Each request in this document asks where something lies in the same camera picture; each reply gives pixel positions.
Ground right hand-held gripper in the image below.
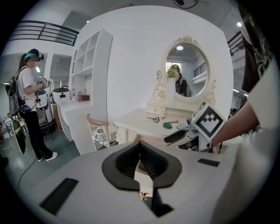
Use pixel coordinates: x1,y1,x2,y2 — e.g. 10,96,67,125
164,101,226,152

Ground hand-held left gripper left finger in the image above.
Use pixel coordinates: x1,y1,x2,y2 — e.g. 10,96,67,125
28,141,158,224

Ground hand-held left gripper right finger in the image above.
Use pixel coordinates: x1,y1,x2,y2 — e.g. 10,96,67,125
140,141,240,224

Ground person's right forearm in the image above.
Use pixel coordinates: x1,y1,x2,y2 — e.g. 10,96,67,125
210,101,261,147

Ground white dressing table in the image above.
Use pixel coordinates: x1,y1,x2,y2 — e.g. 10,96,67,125
113,35,243,151

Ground oval white framed mirror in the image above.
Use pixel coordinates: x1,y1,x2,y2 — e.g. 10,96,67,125
166,42,208,98

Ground white vase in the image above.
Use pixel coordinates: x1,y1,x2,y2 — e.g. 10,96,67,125
165,77,177,107

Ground wooden chair floral cushion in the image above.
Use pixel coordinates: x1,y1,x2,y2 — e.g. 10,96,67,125
86,113,120,151

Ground cardboard box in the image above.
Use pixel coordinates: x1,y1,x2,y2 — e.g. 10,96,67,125
52,104,64,132

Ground white round robot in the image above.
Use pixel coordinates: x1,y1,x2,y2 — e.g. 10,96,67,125
35,89,54,134
52,87,70,104

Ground small brown box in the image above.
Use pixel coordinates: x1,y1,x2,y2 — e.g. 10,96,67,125
77,91,91,102

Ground white bookshelf desk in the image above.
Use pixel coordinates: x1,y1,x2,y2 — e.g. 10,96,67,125
57,28,114,155

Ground black balcony railing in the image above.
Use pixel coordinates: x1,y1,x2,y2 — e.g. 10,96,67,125
7,20,80,47
227,30,245,57

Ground person's black printed shirt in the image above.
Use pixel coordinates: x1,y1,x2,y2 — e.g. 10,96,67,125
237,0,275,94

